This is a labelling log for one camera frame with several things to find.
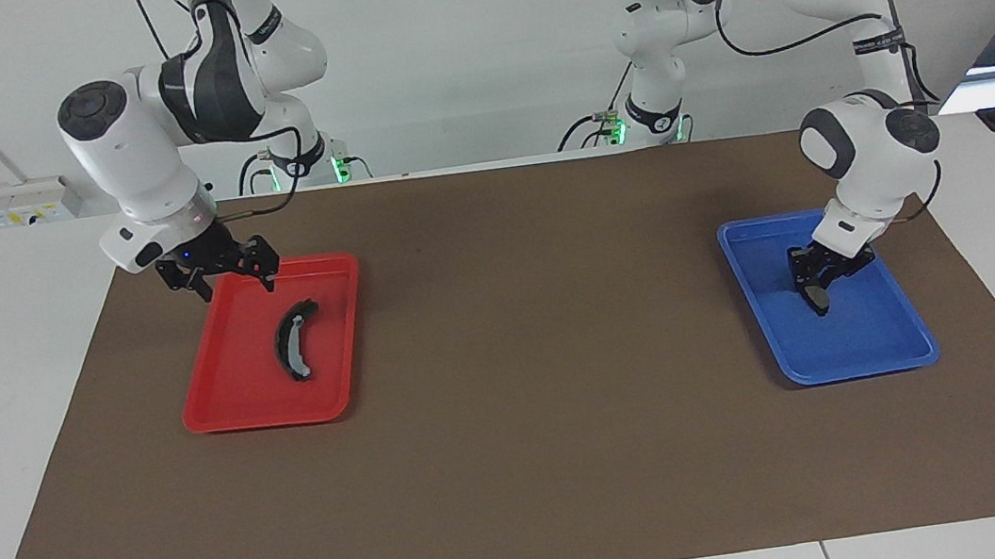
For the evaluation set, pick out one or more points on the blue plastic tray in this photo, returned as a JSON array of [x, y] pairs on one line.
[[864, 329]]

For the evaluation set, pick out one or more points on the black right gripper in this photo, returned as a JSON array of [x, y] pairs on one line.
[[209, 253]]

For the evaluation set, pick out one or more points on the red plastic tray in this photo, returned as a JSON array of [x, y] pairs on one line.
[[245, 386]]

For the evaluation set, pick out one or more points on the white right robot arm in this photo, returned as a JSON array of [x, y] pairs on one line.
[[132, 163]]

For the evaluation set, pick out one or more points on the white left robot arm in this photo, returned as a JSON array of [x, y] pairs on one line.
[[871, 148]]

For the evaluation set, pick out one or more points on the small grey brake pad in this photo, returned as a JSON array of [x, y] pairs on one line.
[[820, 304]]

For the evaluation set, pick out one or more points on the brown table mat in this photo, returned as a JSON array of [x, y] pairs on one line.
[[530, 465]]

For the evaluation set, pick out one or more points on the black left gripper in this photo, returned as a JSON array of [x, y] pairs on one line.
[[827, 260]]

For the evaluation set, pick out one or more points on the white wall socket box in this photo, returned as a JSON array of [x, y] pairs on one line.
[[23, 205]]

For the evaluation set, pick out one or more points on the curved black brake pad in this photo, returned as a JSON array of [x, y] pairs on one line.
[[286, 348]]

